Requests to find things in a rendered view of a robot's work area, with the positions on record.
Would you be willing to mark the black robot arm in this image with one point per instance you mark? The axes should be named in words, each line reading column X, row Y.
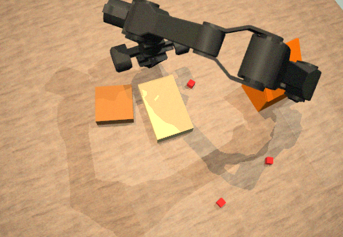
column 265, row 64

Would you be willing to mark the pale yellow board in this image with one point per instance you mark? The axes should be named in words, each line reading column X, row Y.
column 165, row 108

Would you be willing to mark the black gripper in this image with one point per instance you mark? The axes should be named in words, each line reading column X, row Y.
column 147, row 54

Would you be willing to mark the red cube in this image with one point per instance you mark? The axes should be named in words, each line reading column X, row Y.
column 269, row 160
column 221, row 202
column 191, row 83

